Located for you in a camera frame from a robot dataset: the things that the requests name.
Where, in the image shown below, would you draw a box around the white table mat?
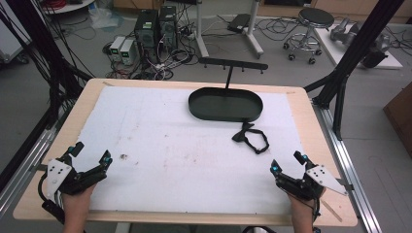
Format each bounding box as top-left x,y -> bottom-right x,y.
75,85 -> 307,216

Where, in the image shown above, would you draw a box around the person's right hand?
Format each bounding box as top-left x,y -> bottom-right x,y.
287,189 -> 326,218

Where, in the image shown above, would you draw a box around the clear plastic bag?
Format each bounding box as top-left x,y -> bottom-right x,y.
87,5 -> 124,31

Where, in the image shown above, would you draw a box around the tangle of floor cables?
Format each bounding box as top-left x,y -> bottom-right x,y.
102,18 -> 199,82

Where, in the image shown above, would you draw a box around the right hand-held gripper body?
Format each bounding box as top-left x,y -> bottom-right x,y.
276,164 -> 349,202

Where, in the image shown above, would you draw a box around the black frame strut with cables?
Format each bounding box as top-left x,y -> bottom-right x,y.
0,0 -> 95,130

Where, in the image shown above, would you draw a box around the round black swivel stool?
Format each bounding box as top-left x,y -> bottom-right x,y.
282,7 -> 335,65

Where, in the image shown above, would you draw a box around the white metal stand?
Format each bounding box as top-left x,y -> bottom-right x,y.
193,0 -> 265,60

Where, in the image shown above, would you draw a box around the white equipment case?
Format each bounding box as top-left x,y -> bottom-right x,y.
0,9 -> 32,65

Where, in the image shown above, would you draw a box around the aluminium rail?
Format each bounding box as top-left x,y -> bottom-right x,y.
310,96 -> 384,233
0,126 -> 58,218

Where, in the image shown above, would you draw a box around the loose black floor cables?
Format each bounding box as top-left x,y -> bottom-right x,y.
255,15 -> 303,43

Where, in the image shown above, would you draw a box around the flat black box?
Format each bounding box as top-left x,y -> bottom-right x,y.
226,13 -> 253,34

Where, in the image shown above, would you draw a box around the brown wooden cabinet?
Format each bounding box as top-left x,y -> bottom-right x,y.
382,82 -> 412,150

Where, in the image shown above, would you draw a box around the thin wooden strip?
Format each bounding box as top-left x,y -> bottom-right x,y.
320,198 -> 343,223

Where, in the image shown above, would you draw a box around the person's left hand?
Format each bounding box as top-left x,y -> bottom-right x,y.
61,185 -> 98,218

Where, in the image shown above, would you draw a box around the black bow tie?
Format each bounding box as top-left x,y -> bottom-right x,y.
231,121 -> 270,155

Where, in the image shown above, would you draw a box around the black hook rack with tray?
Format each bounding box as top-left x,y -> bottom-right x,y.
188,56 -> 269,123

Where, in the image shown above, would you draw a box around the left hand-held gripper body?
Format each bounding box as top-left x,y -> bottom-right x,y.
41,156 -> 109,225

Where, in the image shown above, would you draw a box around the slim black computer tower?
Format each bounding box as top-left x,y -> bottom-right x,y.
157,5 -> 179,53

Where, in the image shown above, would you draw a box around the large black computer tower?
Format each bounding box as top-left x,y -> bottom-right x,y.
133,9 -> 160,63

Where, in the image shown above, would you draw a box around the white platform board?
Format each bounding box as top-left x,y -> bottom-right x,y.
313,22 -> 404,70

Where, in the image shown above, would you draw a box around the white power supply unit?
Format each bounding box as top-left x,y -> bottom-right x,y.
119,39 -> 137,66
109,35 -> 126,62

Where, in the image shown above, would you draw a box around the round white table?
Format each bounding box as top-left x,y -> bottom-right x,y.
40,0 -> 97,16

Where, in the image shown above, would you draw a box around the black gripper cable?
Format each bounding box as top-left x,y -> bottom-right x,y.
37,174 -> 51,208
311,197 -> 323,233

